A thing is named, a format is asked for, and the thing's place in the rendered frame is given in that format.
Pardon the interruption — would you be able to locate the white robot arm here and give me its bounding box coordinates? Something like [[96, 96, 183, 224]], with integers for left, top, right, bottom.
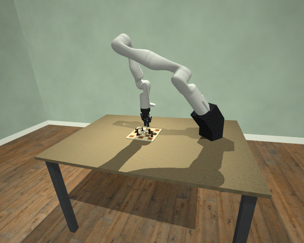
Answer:
[[111, 34, 210, 115]]

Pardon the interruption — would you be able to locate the cream and brown chessboard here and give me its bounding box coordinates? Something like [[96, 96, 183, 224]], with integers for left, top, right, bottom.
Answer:
[[126, 127, 162, 142]]

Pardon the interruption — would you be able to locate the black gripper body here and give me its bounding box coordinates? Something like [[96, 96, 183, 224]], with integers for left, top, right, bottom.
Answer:
[[140, 108, 150, 119]]

